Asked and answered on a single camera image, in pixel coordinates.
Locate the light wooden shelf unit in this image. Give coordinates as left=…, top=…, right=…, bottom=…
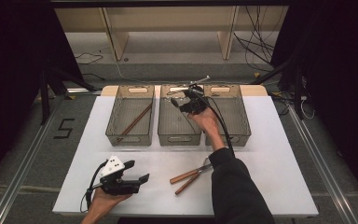
left=55, top=6, right=290, bottom=62

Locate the wooden-handled table knife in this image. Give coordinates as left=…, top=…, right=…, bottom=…
left=169, top=162, right=214, bottom=185

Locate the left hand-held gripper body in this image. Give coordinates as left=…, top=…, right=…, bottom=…
left=98, top=155, right=142, bottom=197

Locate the black metal stand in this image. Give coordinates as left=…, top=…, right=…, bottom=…
left=251, top=55, right=306, bottom=120

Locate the left hand-held gripper cable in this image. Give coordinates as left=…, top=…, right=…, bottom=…
left=79, top=160, right=109, bottom=214

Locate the thin black floor cable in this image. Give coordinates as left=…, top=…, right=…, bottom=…
left=75, top=50, right=104, bottom=65

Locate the hand-held gripper cable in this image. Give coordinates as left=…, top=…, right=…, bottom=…
left=192, top=90, right=237, bottom=158
left=79, top=160, right=109, bottom=214

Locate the person's right hand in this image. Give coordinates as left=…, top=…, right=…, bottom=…
left=186, top=108, right=224, bottom=143

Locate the wooden-handled fork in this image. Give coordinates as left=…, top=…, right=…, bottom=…
left=174, top=155, right=213, bottom=196

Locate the white table cover sheet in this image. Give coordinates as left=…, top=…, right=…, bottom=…
left=51, top=94, right=320, bottom=217

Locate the smoky translucent plastic bin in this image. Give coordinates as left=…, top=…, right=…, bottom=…
left=157, top=83, right=202, bottom=147
left=202, top=83, right=252, bottom=147
left=104, top=84, right=156, bottom=147

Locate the bundle of black cables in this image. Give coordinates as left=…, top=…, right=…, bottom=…
left=232, top=5, right=285, bottom=73

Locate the aluminium floor rail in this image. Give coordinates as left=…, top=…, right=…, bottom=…
left=0, top=99, right=63, bottom=224
left=287, top=105, right=358, bottom=224

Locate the black curtain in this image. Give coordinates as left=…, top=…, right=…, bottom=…
left=0, top=0, right=85, bottom=190
left=269, top=0, right=358, bottom=206

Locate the person's left hand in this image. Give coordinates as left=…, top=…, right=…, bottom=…
left=87, top=188, right=133, bottom=217

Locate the right hand-held gripper cable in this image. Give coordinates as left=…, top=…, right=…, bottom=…
left=192, top=90, right=237, bottom=158

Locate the black tripod stand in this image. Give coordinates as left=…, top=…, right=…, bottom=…
left=38, top=66, right=99, bottom=125

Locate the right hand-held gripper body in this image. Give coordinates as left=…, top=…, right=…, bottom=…
left=178, top=75, right=212, bottom=115

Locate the brown wooden chopstick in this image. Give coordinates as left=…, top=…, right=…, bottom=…
left=117, top=104, right=153, bottom=144
left=117, top=102, right=154, bottom=143

